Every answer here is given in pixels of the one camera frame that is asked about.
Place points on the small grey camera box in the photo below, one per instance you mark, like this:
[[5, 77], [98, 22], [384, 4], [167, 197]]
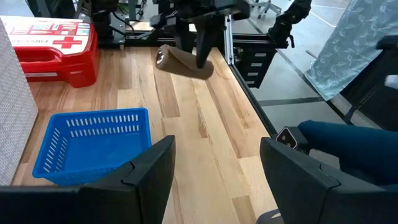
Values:
[[287, 137]]

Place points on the small blue plastic basket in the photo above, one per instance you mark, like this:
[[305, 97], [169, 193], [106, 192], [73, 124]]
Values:
[[93, 149]]

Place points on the large white plastic basket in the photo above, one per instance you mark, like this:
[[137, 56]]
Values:
[[14, 109]]

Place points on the silver aluminium bracket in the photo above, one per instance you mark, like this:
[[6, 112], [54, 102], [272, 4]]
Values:
[[229, 40]]

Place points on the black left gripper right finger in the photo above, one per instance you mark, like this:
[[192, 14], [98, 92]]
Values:
[[304, 193]]

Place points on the black box with white labels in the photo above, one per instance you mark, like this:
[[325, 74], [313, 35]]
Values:
[[252, 65]]

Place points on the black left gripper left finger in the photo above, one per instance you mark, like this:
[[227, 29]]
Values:
[[140, 186]]

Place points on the person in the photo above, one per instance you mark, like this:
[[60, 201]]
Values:
[[348, 146]]

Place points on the brown bar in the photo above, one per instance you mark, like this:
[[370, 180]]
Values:
[[177, 63]]

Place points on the pale blue leaf-print cloth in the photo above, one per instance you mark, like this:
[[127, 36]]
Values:
[[351, 46]]

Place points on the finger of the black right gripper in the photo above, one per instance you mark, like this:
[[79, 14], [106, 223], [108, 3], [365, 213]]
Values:
[[185, 35], [206, 40]]

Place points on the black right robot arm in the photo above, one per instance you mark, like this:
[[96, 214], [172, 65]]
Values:
[[101, 21]]

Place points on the red first aid kit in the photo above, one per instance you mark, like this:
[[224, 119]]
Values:
[[56, 59]]

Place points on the black desk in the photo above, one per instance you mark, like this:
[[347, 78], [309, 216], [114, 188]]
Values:
[[373, 77]]

